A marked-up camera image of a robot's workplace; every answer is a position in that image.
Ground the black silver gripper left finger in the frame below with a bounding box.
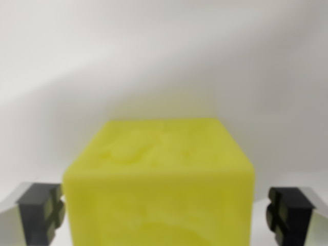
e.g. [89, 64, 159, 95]
[0, 181, 66, 246]

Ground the black silver gripper right finger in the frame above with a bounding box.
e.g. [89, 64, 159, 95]
[265, 186, 328, 246]

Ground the yellow cube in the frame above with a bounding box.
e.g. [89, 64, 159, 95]
[62, 117, 256, 246]

